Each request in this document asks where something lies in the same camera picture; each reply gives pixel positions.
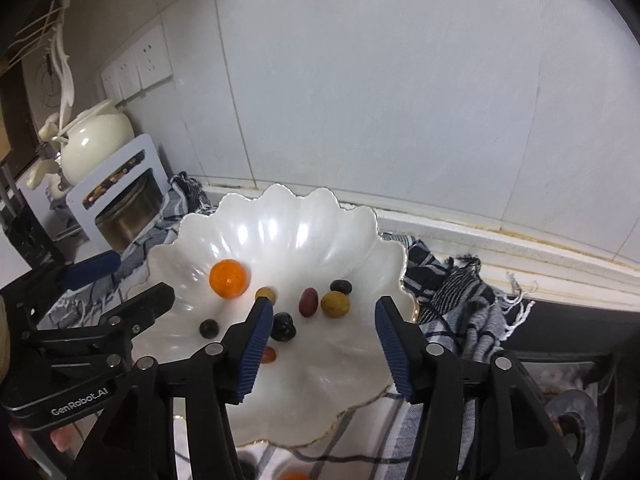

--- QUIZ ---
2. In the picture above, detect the white ceramic pot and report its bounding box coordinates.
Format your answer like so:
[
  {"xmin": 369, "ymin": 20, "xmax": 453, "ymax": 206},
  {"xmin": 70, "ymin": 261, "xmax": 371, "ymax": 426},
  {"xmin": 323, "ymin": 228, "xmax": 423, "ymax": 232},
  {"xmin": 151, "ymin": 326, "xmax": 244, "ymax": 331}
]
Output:
[{"xmin": 59, "ymin": 99, "xmax": 136, "ymax": 187}]

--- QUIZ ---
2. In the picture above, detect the black gas stove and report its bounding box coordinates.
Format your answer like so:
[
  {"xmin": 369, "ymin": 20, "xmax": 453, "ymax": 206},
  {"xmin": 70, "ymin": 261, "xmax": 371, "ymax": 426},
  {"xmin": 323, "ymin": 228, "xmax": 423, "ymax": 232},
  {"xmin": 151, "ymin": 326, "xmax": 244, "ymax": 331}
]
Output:
[{"xmin": 415, "ymin": 305, "xmax": 640, "ymax": 480}]

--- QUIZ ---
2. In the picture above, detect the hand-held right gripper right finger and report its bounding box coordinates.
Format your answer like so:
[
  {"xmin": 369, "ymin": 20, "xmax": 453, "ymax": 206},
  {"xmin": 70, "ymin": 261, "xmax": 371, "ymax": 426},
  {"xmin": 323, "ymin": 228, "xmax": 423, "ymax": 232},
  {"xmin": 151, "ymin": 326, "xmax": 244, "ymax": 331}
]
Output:
[{"xmin": 375, "ymin": 296, "xmax": 586, "ymax": 480}]

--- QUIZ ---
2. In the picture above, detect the white wall socket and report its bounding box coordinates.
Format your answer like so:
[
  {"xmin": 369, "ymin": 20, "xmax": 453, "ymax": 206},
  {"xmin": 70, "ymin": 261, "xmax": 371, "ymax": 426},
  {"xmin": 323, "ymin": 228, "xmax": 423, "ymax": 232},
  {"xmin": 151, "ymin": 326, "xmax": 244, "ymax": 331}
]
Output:
[
  {"xmin": 135, "ymin": 25, "xmax": 174, "ymax": 88},
  {"xmin": 101, "ymin": 67, "xmax": 121, "ymax": 102},
  {"xmin": 116, "ymin": 55, "xmax": 142, "ymax": 96}
]

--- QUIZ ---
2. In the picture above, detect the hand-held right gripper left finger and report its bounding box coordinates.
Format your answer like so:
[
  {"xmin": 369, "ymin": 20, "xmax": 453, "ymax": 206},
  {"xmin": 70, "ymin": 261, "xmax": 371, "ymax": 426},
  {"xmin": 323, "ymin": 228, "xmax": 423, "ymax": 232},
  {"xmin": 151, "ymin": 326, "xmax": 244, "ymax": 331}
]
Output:
[{"xmin": 72, "ymin": 297, "xmax": 275, "ymax": 480}]

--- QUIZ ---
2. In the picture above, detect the cream ceramic spoon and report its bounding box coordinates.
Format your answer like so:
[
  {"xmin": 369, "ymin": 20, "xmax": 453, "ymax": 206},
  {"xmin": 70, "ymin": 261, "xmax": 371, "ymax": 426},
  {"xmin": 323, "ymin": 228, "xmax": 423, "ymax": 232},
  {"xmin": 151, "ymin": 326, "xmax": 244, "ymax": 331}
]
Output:
[
  {"xmin": 26, "ymin": 159, "xmax": 61, "ymax": 190},
  {"xmin": 38, "ymin": 112, "xmax": 68, "ymax": 143}
]

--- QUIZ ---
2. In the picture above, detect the stainless steel pot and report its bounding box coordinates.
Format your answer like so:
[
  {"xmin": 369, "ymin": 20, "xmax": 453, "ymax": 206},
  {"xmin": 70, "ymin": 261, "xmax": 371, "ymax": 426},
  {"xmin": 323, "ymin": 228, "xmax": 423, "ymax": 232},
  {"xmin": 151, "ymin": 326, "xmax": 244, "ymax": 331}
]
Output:
[{"xmin": 95, "ymin": 170, "xmax": 166, "ymax": 253}]

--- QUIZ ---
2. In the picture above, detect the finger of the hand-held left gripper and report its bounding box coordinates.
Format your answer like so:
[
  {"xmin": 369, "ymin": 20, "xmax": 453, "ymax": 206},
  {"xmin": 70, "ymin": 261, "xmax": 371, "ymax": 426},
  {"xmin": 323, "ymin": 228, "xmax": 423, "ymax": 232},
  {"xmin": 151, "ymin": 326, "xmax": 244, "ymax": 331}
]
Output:
[
  {"xmin": 99, "ymin": 282, "xmax": 176, "ymax": 356},
  {"xmin": 0, "ymin": 250, "xmax": 122, "ymax": 331}
]

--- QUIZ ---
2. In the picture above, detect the person's left hand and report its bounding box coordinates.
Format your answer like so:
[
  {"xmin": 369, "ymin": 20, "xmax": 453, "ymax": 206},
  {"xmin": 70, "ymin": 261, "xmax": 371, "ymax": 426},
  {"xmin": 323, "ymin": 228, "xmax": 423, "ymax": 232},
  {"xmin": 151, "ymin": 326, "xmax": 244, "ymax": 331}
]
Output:
[{"xmin": 49, "ymin": 422, "xmax": 77, "ymax": 453}]

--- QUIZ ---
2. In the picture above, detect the grey-blue rack stand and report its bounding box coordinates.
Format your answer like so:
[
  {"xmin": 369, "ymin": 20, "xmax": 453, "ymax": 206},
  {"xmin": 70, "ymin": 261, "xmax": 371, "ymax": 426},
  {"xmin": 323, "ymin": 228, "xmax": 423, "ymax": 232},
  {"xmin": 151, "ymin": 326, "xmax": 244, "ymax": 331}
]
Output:
[{"xmin": 65, "ymin": 133, "xmax": 168, "ymax": 253}]

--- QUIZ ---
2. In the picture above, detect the white wire rack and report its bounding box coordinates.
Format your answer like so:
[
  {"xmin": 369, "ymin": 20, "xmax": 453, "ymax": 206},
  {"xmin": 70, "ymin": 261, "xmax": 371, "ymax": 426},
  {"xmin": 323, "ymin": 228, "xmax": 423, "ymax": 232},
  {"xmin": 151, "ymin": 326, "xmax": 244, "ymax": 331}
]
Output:
[{"xmin": 10, "ymin": 0, "xmax": 66, "ymax": 61}]

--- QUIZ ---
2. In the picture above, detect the black knife block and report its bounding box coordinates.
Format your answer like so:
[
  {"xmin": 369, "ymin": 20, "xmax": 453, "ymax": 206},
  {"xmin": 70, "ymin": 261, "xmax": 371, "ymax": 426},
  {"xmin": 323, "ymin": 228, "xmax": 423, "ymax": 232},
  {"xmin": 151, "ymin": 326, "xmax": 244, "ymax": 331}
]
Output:
[{"xmin": 4, "ymin": 207, "xmax": 68, "ymax": 273}]

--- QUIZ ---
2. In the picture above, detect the checked white grey cloth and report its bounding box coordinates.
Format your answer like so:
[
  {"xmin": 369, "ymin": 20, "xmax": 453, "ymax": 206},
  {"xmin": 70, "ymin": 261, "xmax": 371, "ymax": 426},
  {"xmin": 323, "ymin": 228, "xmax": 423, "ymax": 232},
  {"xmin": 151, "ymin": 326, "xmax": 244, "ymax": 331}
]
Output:
[{"xmin": 50, "ymin": 170, "xmax": 536, "ymax": 480}]

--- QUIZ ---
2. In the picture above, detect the stove burner ring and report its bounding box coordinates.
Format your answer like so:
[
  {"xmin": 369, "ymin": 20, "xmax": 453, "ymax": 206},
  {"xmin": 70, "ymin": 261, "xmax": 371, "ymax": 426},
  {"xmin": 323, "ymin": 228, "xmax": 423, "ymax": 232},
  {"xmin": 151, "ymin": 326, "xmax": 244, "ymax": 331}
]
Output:
[{"xmin": 542, "ymin": 390, "xmax": 601, "ymax": 461}]

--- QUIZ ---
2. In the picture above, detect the white scalloped bowl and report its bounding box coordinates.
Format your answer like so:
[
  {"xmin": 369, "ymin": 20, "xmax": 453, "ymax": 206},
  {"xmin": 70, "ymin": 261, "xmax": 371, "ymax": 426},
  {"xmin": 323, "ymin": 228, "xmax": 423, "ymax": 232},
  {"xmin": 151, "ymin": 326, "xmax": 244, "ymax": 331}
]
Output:
[{"xmin": 131, "ymin": 182, "xmax": 418, "ymax": 448}]

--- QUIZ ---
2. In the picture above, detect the small orange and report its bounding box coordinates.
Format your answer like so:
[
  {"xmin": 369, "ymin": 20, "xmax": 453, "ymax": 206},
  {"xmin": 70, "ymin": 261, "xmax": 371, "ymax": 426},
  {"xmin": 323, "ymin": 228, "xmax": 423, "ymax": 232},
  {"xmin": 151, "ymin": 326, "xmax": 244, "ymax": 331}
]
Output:
[{"xmin": 209, "ymin": 258, "xmax": 249, "ymax": 298}]

